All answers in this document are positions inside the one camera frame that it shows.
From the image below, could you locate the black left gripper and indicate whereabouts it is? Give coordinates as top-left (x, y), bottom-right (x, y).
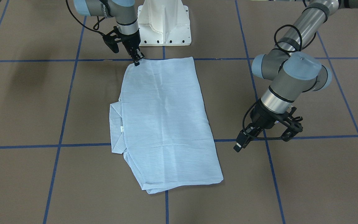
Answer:
top-left (233, 100), bottom-right (287, 152)

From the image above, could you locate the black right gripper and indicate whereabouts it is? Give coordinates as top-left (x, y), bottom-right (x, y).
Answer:
top-left (122, 31), bottom-right (145, 67)

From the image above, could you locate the light blue button-up shirt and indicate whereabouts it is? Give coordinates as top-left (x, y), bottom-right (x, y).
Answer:
top-left (109, 57), bottom-right (223, 194)

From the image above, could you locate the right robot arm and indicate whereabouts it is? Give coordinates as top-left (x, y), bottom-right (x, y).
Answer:
top-left (66, 0), bottom-right (145, 66)

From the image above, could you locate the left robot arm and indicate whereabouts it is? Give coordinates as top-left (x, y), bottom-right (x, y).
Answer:
top-left (233, 0), bottom-right (358, 152)

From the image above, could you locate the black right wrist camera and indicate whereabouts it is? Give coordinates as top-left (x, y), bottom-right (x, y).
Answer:
top-left (102, 26), bottom-right (126, 54)

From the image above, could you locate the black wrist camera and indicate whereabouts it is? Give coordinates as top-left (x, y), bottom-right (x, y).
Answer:
top-left (102, 26), bottom-right (126, 54)
top-left (275, 105), bottom-right (304, 142)

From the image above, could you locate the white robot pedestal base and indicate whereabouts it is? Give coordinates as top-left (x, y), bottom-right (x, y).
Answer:
top-left (137, 0), bottom-right (192, 47)

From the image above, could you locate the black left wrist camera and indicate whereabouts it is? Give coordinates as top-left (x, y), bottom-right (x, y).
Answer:
top-left (275, 105), bottom-right (304, 142)

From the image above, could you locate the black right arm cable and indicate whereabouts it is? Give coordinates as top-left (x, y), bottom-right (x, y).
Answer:
top-left (65, 0), bottom-right (119, 35)

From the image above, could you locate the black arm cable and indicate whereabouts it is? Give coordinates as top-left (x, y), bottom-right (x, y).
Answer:
top-left (242, 0), bottom-right (318, 140)
top-left (65, 0), bottom-right (119, 35)

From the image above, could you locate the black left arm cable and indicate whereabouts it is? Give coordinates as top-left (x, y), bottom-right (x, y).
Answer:
top-left (242, 0), bottom-right (318, 140)

